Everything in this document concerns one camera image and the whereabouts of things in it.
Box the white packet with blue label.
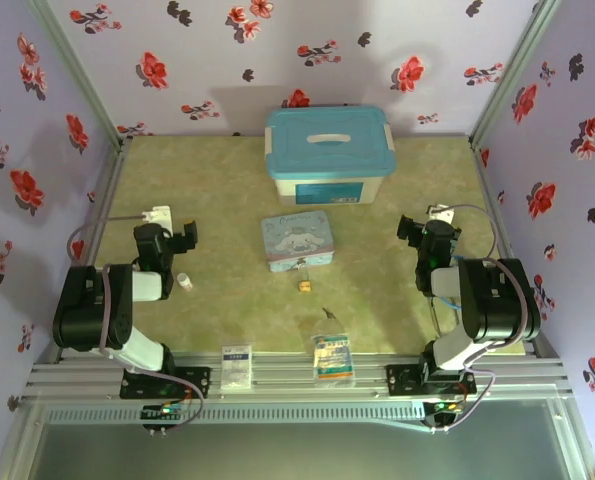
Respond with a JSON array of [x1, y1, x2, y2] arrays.
[[220, 343, 255, 391]]

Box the blue lid plastic storage box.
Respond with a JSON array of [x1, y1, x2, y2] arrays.
[[264, 104, 397, 206]]

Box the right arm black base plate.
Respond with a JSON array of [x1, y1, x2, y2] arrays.
[[385, 363, 478, 399]]

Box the light blue cartoon tin box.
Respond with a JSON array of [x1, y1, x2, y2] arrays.
[[260, 209, 331, 274]]

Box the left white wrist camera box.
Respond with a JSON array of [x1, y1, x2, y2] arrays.
[[141, 204, 174, 231]]

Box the left arm grey cable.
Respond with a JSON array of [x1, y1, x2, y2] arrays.
[[66, 212, 206, 431]]

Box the aluminium frame post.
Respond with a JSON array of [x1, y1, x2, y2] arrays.
[[469, 0, 563, 151], [24, 0, 133, 151]]

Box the grey slotted cable duct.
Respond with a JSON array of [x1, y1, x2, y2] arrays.
[[44, 403, 426, 424]]

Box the aluminium table side rail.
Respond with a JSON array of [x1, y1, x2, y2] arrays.
[[469, 137, 563, 359], [51, 139, 133, 364]]

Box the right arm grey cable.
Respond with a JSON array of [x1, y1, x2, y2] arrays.
[[426, 203, 543, 434]]

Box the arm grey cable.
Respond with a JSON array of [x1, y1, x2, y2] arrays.
[[426, 203, 543, 434], [66, 212, 206, 431]]

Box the blue green printed packet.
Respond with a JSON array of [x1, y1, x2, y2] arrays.
[[311, 333, 357, 389]]

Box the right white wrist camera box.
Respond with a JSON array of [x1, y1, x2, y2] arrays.
[[426, 203, 456, 224]]

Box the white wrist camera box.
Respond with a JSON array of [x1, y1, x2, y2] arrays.
[[426, 203, 456, 224], [141, 204, 174, 231]]

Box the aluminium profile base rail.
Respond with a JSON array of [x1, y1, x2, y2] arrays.
[[26, 349, 573, 401]]

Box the grey glossy metal panel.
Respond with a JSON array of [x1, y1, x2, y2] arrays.
[[0, 399, 595, 480]]

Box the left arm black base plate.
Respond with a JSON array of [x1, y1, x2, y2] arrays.
[[120, 366, 212, 400]]

